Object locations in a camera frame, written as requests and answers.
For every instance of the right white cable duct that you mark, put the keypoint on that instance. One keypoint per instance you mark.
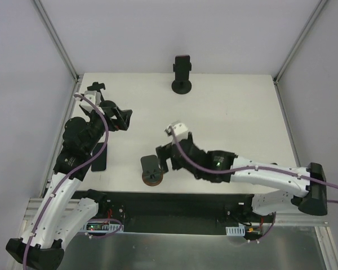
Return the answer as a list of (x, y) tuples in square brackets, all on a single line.
[(242, 230)]

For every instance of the black stand with wooden base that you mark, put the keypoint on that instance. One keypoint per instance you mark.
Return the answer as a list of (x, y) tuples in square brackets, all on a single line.
[(152, 174)]

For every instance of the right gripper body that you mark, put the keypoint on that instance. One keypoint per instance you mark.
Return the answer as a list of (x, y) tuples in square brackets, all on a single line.
[(170, 155)]

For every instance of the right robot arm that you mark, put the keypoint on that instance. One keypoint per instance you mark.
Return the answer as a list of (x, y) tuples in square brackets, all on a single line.
[(303, 187)]

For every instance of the white cable duct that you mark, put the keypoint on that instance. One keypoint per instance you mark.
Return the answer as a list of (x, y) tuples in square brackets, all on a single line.
[(102, 227), (242, 230)]

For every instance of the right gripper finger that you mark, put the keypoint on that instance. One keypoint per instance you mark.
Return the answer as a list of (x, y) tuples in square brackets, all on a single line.
[(164, 151), (163, 161)]

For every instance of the tall black clamp stand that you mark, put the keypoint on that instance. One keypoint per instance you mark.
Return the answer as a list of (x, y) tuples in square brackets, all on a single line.
[(97, 88)]

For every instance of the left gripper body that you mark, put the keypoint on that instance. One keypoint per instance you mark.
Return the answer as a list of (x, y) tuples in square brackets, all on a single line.
[(112, 118)]

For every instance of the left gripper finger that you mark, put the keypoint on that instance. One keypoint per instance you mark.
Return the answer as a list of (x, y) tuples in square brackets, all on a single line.
[(125, 117), (116, 111)]

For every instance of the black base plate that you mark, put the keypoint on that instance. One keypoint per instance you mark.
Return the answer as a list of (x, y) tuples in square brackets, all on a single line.
[(181, 213)]

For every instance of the left white cable duct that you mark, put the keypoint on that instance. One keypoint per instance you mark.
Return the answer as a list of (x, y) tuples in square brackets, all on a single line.
[(102, 227)]

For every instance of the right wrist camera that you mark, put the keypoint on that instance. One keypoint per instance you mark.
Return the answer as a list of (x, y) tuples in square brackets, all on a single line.
[(177, 130)]

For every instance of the purple phone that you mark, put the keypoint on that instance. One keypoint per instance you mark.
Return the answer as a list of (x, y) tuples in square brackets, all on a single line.
[(182, 67)]

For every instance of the black phone on left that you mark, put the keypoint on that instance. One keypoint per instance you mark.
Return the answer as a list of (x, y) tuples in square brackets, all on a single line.
[(100, 163)]

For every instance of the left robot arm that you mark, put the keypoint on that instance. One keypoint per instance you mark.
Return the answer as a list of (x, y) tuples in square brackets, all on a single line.
[(42, 245)]

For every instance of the black round-base clamp stand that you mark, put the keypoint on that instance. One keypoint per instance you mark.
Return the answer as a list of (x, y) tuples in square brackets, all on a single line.
[(181, 84)]

